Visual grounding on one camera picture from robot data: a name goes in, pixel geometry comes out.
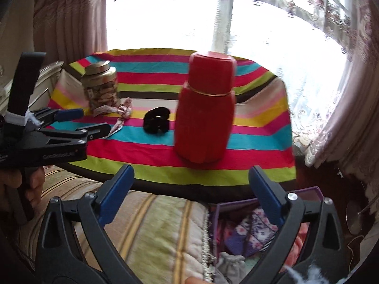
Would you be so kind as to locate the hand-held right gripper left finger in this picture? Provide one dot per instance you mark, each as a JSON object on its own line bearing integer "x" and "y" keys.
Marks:
{"x": 115, "y": 195}

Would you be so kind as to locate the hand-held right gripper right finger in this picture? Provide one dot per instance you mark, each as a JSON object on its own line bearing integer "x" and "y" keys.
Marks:
{"x": 266, "y": 195}

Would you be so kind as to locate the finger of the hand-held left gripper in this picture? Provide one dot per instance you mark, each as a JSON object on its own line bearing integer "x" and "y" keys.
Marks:
{"x": 71, "y": 114}
{"x": 94, "y": 130}

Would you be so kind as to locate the white ornate nightstand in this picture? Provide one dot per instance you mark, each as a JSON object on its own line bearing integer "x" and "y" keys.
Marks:
{"x": 49, "y": 77}

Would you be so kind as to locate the glass jar with gold lid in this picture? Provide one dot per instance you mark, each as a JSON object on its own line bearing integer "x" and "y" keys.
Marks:
{"x": 100, "y": 91}

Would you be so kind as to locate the person's right hand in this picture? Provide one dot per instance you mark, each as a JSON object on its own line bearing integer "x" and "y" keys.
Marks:
{"x": 195, "y": 281}

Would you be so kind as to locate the beige striped plush cushion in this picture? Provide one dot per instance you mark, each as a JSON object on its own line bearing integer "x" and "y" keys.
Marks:
{"x": 154, "y": 227}

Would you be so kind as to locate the colourful striped bedsheet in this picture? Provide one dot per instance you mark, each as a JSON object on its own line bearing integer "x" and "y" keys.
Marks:
{"x": 148, "y": 159}

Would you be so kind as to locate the purple floral cloth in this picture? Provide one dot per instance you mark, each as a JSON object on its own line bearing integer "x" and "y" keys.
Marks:
{"x": 251, "y": 230}

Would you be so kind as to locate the person's left hand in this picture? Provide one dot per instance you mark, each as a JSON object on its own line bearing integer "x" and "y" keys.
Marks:
{"x": 35, "y": 183}

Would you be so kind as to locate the purple cardboard box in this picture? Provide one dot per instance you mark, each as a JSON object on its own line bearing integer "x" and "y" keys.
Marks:
{"x": 308, "y": 195}

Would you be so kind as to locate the red thermos flask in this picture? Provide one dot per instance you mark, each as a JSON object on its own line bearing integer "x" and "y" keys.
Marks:
{"x": 204, "y": 124}

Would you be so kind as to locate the black scrunchie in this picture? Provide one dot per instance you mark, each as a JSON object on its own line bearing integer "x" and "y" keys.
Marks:
{"x": 151, "y": 124}

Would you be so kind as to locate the pink patterned curtain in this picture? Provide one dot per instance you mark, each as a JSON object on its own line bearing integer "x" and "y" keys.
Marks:
{"x": 71, "y": 20}
{"x": 355, "y": 109}

